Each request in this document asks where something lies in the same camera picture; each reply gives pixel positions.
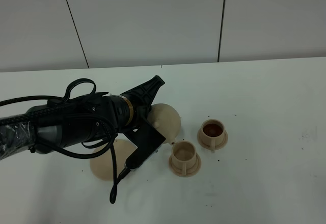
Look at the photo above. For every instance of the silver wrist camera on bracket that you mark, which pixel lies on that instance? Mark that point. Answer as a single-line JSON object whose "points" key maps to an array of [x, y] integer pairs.
{"points": [[147, 140]]}

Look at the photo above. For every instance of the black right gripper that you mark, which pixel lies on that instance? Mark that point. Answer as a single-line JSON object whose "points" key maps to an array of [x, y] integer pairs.
{"points": [[134, 104]]}

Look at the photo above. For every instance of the tan cup saucer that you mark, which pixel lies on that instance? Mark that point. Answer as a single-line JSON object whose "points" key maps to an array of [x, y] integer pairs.
{"points": [[185, 168], [212, 143]]}

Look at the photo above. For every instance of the tan far cup saucer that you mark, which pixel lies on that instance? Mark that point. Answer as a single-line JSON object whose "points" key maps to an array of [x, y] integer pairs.
{"points": [[212, 143]]}

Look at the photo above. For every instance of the tan near cup saucer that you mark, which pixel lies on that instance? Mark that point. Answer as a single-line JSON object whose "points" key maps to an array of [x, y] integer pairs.
{"points": [[185, 168]]}

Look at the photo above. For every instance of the tan round teapot saucer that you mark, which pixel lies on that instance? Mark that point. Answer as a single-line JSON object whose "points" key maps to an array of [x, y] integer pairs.
{"points": [[102, 166]]}

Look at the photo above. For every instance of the tan teacup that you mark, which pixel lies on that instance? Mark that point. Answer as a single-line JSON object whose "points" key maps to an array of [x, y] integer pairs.
{"points": [[183, 150], [213, 128]]}

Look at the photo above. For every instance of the tan near teacup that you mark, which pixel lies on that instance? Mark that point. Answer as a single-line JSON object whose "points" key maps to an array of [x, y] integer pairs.
{"points": [[183, 150]]}

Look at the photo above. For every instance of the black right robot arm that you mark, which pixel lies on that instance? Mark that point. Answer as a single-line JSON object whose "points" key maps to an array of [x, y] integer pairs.
{"points": [[65, 121]]}

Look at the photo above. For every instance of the tan far teacup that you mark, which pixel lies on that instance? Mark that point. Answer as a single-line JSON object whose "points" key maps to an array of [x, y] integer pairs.
{"points": [[213, 128]]}

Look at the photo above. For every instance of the tan ceramic teapot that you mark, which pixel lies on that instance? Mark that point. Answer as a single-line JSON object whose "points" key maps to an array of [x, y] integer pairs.
{"points": [[166, 120]]}

